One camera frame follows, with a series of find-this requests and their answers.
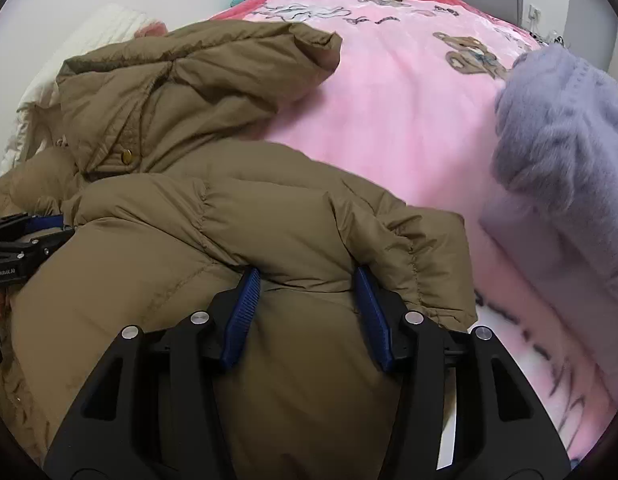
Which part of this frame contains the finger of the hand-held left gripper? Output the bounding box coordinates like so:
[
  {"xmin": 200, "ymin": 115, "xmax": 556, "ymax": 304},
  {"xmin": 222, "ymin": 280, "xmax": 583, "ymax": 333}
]
[
  {"xmin": 0, "ymin": 213, "xmax": 65, "ymax": 236},
  {"xmin": 0, "ymin": 227, "xmax": 76, "ymax": 267}
]

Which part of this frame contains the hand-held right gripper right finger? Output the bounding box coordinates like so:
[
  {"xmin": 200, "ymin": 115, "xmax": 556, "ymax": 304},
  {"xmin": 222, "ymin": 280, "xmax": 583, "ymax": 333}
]
[{"xmin": 353, "ymin": 266, "xmax": 572, "ymax": 480}]

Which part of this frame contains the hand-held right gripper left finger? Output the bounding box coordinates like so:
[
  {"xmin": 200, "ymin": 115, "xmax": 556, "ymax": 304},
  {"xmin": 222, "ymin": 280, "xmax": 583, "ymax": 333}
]
[{"xmin": 43, "ymin": 266, "xmax": 262, "ymax": 480}]

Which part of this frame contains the brown puffer jacket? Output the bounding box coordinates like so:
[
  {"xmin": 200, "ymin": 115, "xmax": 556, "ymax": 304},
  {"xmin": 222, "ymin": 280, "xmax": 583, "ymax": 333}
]
[{"xmin": 0, "ymin": 20, "xmax": 478, "ymax": 480}]

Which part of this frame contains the purple knit sweater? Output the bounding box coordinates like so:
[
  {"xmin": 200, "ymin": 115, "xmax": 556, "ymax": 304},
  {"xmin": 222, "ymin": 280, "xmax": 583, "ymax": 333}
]
[{"xmin": 478, "ymin": 42, "xmax": 618, "ymax": 376}]

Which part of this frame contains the pink printed blanket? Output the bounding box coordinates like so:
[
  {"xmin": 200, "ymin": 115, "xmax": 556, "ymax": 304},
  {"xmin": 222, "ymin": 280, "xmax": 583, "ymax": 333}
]
[{"xmin": 209, "ymin": 0, "xmax": 618, "ymax": 466}]

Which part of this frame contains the cluttered nightstand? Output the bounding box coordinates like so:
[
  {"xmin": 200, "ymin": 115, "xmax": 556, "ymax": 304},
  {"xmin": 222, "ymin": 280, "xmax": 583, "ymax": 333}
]
[{"xmin": 534, "ymin": 29, "xmax": 564, "ymax": 50}]

